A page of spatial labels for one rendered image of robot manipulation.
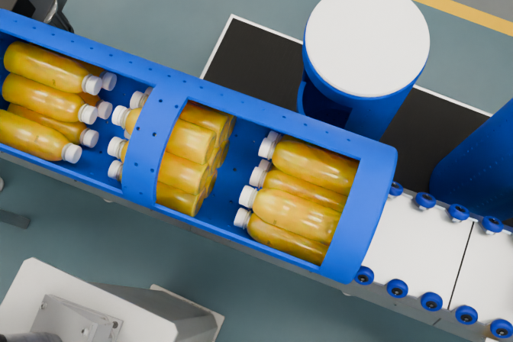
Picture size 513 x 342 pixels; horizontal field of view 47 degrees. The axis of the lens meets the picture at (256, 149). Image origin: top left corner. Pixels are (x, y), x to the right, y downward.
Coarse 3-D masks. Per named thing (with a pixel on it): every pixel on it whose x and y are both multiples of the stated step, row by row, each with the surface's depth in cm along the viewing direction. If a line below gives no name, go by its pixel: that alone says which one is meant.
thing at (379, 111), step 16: (304, 32) 134; (304, 48) 133; (304, 64) 137; (304, 80) 172; (320, 80) 131; (416, 80) 132; (304, 96) 189; (320, 96) 204; (336, 96) 132; (352, 96) 129; (384, 96) 129; (400, 96) 133; (304, 112) 171; (320, 112) 218; (336, 112) 218; (352, 112) 138; (368, 112) 137; (384, 112) 140; (352, 128) 150; (368, 128) 151; (384, 128) 162
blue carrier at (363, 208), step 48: (0, 48) 126; (48, 48) 114; (96, 48) 116; (0, 96) 133; (192, 96) 110; (240, 96) 113; (0, 144) 118; (96, 144) 134; (144, 144) 106; (240, 144) 131; (336, 144) 107; (384, 144) 112; (144, 192) 110; (240, 192) 130; (384, 192) 102; (240, 240) 112; (336, 240) 103
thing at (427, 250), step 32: (96, 192) 142; (384, 224) 131; (416, 224) 131; (448, 224) 130; (256, 256) 138; (384, 256) 129; (416, 256) 129; (448, 256) 129; (480, 256) 128; (512, 256) 128; (352, 288) 133; (416, 288) 127; (448, 288) 127; (480, 288) 127; (512, 288) 127; (480, 320) 125; (512, 320) 125
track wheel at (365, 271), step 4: (360, 268) 124; (364, 268) 123; (368, 268) 124; (360, 272) 123; (364, 272) 123; (368, 272) 123; (372, 272) 124; (356, 276) 124; (360, 276) 124; (364, 276) 124; (368, 276) 123; (372, 276) 123; (356, 280) 125; (360, 280) 125; (364, 280) 124; (368, 280) 124; (372, 280) 124; (360, 284) 125; (364, 284) 125; (368, 284) 125
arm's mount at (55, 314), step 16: (48, 304) 102; (64, 304) 100; (48, 320) 100; (64, 320) 96; (80, 320) 93; (96, 320) 97; (112, 320) 105; (64, 336) 94; (80, 336) 91; (96, 336) 93; (112, 336) 104
